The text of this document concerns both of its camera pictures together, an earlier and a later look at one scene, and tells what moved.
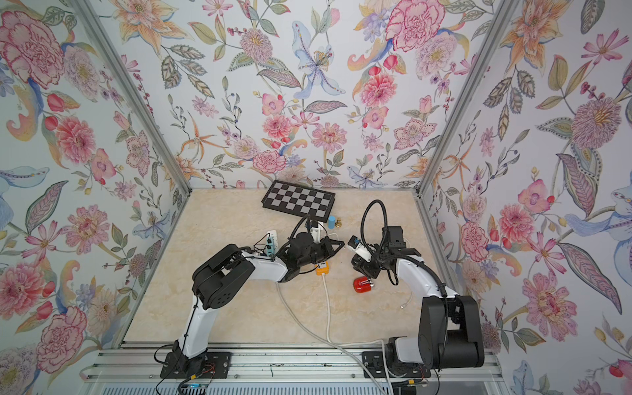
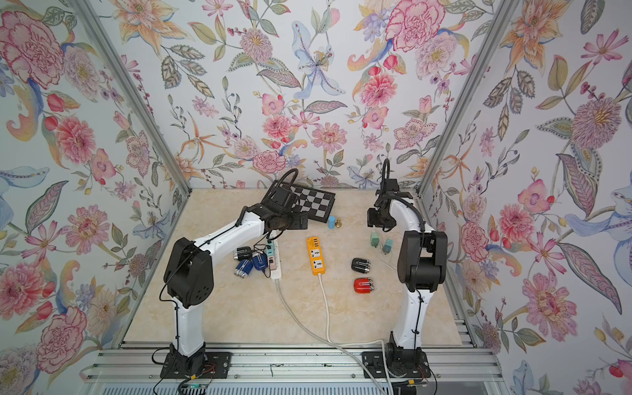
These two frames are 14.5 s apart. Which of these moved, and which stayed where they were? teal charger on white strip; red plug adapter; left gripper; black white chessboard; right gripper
Moved: left gripper; right gripper
Stayed: red plug adapter; black white chessboard; teal charger on white strip
